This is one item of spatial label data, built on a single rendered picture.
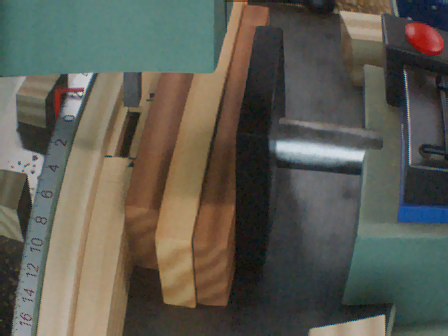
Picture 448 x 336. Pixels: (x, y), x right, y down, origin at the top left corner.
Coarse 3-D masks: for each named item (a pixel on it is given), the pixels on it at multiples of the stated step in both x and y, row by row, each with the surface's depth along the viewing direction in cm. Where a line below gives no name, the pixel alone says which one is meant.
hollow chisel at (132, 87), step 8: (128, 72) 62; (136, 72) 62; (128, 80) 63; (136, 80) 63; (128, 88) 63; (136, 88) 63; (128, 96) 63; (136, 96) 63; (128, 104) 64; (136, 104) 64
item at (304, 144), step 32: (256, 32) 62; (256, 64) 59; (256, 96) 58; (256, 128) 56; (288, 128) 61; (320, 128) 61; (352, 128) 61; (256, 160) 57; (288, 160) 61; (320, 160) 61; (352, 160) 60; (256, 192) 58; (256, 224) 60; (256, 256) 61
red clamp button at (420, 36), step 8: (408, 24) 59; (416, 24) 59; (424, 24) 59; (408, 32) 58; (416, 32) 58; (424, 32) 58; (432, 32) 58; (408, 40) 58; (416, 40) 58; (424, 40) 58; (432, 40) 58; (440, 40) 58; (416, 48) 58; (424, 48) 57; (432, 48) 57; (440, 48) 58
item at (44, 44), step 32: (32, 0) 54; (64, 0) 54; (96, 0) 54; (128, 0) 54; (160, 0) 54; (192, 0) 54; (224, 0) 58; (0, 32) 56; (32, 32) 56; (64, 32) 56; (96, 32) 56; (128, 32) 56; (160, 32) 56; (192, 32) 56; (224, 32) 59; (0, 64) 58; (32, 64) 58; (64, 64) 58; (96, 64) 58; (128, 64) 58; (160, 64) 58; (192, 64) 57
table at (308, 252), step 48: (288, 48) 76; (336, 48) 76; (288, 96) 72; (336, 96) 72; (288, 192) 66; (336, 192) 66; (288, 240) 64; (336, 240) 64; (144, 288) 61; (240, 288) 62; (288, 288) 61; (336, 288) 61
